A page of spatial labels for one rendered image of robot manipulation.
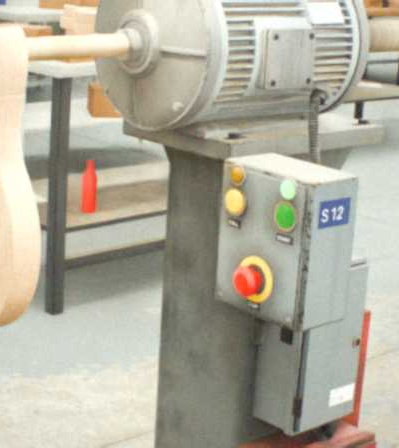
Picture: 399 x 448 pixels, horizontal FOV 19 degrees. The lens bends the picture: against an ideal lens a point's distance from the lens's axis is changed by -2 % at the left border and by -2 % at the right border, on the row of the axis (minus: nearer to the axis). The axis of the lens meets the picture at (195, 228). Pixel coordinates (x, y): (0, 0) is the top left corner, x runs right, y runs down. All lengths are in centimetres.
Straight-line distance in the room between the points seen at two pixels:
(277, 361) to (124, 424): 165
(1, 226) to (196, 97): 35
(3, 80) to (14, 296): 27
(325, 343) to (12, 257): 58
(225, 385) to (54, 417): 164
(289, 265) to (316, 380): 37
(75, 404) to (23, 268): 212
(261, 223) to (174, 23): 31
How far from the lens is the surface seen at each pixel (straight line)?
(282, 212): 153
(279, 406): 189
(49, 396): 366
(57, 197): 422
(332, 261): 157
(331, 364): 189
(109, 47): 167
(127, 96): 176
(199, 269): 191
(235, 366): 190
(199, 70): 166
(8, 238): 149
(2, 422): 348
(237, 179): 158
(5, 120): 151
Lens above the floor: 144
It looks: 15 degrees down
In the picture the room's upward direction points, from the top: 4 degrees clockwise
